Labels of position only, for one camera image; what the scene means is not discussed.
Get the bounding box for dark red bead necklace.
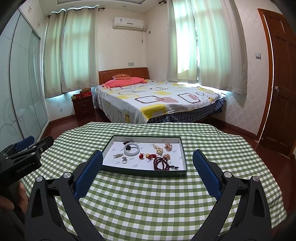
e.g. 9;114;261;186
152;156;180;171

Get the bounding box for rose gold pearl brooch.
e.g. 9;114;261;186
164;143;173;152

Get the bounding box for pale jade bangle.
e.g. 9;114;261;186
123;143;140;157

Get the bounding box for white pearl necklace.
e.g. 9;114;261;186
151;143;165;155

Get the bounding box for red knot tassel charm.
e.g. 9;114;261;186
145;154;158;161

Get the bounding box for dark green jewelry tray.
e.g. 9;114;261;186
102;135;188;178

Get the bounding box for glass wardrobe door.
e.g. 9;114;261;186
0;11;49;149

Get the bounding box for dark wooden nightstand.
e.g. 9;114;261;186
71;92;95;121

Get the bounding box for red items on nightstand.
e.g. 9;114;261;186
71;87;92;100

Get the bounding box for brown wooden door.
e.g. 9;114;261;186
258;9;295;157

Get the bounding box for wooden headboard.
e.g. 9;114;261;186
98;67;149;85

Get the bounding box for bed with patterned quilt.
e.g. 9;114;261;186
96;80;226;124

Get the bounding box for patterned cushion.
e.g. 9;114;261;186
112;74;131;80

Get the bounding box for pink pillow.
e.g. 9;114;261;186
102;77;147;89

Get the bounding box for left window curtain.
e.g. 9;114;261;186
43;6;99;98

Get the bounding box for window curtain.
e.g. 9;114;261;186
167;1;248;95
43;6;99;98

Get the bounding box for right window curtain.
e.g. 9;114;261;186
167;1;248;95

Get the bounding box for white air conditioner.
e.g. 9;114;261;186
112;17;146;32

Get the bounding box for white light switch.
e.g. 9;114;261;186
255;53;261;59

